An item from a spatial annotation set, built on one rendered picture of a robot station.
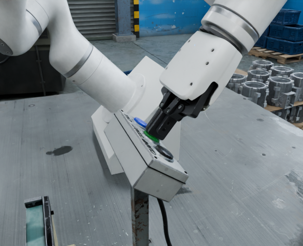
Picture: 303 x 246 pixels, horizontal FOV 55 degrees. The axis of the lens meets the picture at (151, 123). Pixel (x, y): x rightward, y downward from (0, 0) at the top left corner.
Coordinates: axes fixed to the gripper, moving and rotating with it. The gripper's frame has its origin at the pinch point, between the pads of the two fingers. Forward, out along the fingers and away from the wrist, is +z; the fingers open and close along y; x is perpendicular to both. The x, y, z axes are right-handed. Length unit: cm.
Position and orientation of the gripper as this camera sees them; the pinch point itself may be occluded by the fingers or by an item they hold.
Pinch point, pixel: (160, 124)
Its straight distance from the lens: 45.3
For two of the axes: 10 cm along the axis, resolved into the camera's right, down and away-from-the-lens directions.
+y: 3.6, 4.2, -8.3
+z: -5.8, 8.0, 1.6
